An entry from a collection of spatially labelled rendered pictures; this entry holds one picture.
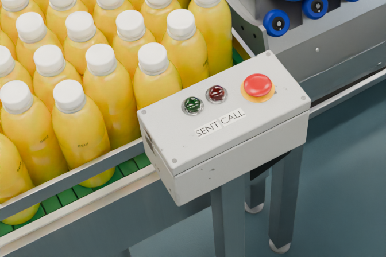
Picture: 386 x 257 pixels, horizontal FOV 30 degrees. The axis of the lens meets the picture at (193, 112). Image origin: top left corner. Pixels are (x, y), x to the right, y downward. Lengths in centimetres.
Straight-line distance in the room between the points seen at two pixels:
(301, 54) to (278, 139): 33
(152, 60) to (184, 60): 8
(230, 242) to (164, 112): 36
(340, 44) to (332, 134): 96
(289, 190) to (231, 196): 65
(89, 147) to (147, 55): 15
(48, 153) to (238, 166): 28
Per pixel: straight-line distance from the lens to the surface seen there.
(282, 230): 189
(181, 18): 101
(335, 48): 129
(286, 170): 163
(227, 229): 116
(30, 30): 104
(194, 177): 91
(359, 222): 208
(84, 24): 103
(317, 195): 211
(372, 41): 133
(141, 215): 116
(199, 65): 105
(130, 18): 102
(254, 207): 207
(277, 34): 118
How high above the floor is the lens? 183
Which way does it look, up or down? 54 degrees down
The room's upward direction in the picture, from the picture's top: 6 degrees counter-clockwise
